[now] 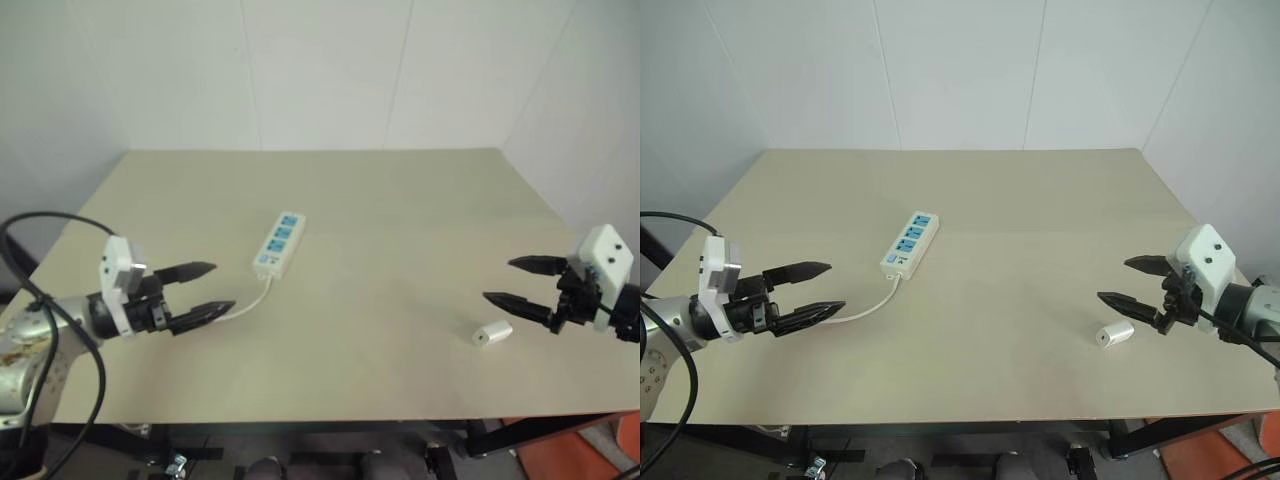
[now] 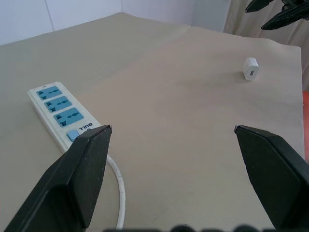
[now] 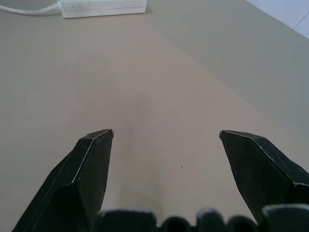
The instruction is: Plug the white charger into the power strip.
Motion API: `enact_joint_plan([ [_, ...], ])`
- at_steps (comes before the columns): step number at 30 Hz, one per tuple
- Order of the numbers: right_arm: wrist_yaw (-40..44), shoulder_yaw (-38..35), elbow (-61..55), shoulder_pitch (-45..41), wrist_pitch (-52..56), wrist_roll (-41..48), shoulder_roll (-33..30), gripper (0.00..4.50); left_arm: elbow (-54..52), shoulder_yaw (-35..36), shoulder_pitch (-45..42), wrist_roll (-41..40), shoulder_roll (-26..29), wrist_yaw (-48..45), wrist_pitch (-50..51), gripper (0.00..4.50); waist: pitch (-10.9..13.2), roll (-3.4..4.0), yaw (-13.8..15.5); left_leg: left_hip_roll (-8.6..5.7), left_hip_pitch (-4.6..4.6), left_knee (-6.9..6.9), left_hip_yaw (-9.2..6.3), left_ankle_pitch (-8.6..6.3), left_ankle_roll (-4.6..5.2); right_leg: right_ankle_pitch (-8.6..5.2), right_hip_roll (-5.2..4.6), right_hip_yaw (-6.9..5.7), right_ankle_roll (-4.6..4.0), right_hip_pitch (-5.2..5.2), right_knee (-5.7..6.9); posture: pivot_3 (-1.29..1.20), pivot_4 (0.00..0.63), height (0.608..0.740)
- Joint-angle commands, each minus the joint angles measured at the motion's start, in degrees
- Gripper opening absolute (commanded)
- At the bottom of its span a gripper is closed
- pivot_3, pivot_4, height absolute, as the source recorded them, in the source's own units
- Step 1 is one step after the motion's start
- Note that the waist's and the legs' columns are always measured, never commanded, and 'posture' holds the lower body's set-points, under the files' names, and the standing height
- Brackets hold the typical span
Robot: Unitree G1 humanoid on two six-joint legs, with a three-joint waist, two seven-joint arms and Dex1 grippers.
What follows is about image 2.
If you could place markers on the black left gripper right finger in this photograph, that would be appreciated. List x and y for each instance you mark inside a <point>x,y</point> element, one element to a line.
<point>272,174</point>

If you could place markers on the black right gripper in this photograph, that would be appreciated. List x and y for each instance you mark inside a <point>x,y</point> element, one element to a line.
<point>295,3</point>

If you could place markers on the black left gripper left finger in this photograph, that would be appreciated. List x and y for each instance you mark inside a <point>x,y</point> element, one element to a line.
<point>72,178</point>

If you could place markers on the white USB charger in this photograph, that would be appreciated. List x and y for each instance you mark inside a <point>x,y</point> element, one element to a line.
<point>250,68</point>

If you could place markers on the white power strip blue sockets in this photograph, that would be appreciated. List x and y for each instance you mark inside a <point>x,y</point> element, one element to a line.
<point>60,113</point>

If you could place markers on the beige curtain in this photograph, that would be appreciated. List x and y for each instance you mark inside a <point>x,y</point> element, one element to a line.
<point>241,19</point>

